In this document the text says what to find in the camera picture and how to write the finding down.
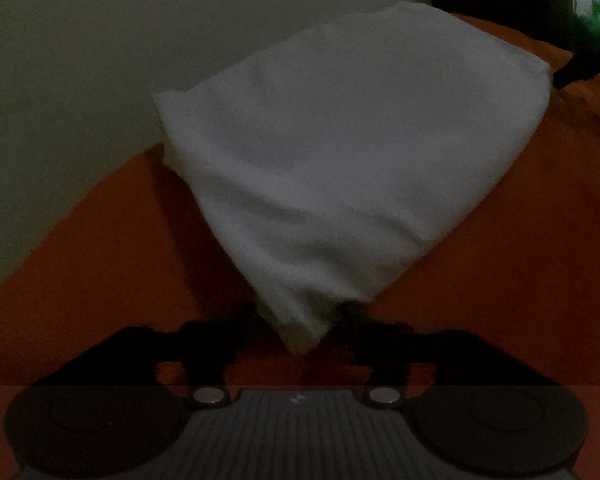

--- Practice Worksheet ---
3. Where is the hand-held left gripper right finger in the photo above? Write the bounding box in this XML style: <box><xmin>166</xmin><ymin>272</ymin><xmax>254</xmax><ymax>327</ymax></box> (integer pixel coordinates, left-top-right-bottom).
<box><xmin>332</xmin><ymin>301</ymin><xmax>571</xmax><ymax>407</ymax></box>

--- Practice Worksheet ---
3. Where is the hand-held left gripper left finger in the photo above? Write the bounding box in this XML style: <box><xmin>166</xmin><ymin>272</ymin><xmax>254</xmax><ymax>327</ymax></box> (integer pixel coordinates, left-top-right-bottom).
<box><xmin>30</xmin><ymin>309</ymin><xmax>263</xmax><ymax>407</ymax></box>

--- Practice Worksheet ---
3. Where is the white shirt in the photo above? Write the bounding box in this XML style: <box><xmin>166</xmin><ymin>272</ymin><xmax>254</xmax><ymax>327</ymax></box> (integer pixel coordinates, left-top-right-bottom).
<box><xmin>151</xmin><ymin>1</ymin><xmax>553</xmax><ymax>356</ymax></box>

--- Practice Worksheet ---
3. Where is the orange blanket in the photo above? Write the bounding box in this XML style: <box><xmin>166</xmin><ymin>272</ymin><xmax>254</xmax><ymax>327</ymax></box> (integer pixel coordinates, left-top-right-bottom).
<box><xmin>0</xmin><ymin>14</ymin><xmax>600</xmax><ymax>480</ymax></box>

